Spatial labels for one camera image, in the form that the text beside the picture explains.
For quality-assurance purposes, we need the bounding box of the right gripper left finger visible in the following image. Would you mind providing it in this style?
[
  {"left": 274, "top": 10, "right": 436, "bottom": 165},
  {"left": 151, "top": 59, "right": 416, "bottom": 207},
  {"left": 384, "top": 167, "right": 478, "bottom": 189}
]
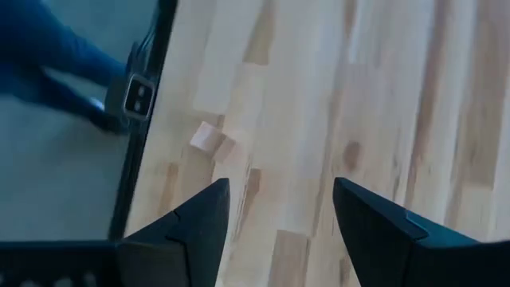
[{"left": 118, "top": 177, "right": 232, "bottom": 287}]

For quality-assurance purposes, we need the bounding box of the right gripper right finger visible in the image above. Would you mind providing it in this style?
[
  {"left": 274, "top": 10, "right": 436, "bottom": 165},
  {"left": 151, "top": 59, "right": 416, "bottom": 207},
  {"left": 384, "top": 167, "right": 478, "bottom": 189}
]
[{"left": 332, "top": 177, "right": 510, "bottom": 287}]

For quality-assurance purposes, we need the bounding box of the wooden block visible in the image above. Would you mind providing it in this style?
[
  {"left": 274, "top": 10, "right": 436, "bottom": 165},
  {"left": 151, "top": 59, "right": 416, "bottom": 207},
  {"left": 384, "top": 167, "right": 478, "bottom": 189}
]
[{"left": 190, "top": 120, "right": 225, "bottom": 155}]

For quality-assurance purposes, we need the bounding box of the silver table-level camera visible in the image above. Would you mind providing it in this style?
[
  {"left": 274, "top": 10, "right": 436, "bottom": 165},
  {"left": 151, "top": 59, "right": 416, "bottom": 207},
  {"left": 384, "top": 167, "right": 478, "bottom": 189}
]
[{"left": 104, "top": 73, "right": 157, "bottom": 123}]

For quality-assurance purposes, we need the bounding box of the black aluminium table frame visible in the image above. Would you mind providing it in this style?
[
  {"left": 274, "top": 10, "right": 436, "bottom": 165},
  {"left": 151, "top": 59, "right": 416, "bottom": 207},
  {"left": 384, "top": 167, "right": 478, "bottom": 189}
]
[{"left": 108, "top": 0, "right": 179, "bottom": 242}]

